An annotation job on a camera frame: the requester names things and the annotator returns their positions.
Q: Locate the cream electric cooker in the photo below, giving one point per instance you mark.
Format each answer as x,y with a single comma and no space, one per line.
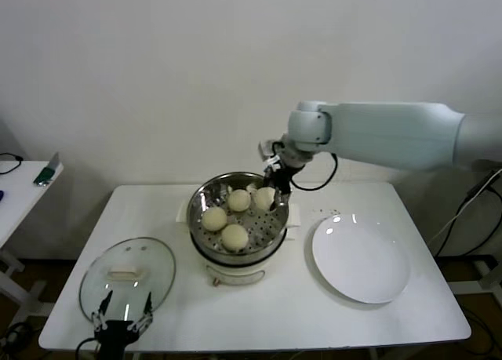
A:
235,273

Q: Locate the green circuit board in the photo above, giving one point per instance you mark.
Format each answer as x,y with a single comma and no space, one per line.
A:
45,175

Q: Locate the stainless steel steamer basket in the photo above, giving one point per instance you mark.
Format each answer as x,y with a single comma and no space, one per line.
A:
259,234

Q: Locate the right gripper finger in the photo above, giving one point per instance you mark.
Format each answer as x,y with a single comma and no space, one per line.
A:
281,199
268,179

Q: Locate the white round plate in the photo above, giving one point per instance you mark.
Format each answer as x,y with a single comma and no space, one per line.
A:
361,258

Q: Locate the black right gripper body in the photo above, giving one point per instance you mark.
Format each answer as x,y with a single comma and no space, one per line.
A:
288,168

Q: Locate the white steamed baozi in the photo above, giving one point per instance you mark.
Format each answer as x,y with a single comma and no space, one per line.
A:
214,219
238,200
234,237
262,198

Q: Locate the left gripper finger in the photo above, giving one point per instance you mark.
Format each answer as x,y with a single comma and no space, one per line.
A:
146,310
102,308

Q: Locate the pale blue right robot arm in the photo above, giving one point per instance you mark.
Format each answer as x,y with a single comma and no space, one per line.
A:
392,132

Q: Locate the white side table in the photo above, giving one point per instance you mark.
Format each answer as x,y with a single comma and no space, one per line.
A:
19,195

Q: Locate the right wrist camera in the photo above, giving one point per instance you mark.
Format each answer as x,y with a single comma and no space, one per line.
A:
266,148

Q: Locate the round glass lid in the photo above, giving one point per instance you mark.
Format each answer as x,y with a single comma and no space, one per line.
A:
125,258

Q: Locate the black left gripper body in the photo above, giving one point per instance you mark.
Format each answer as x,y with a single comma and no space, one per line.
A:
115,332

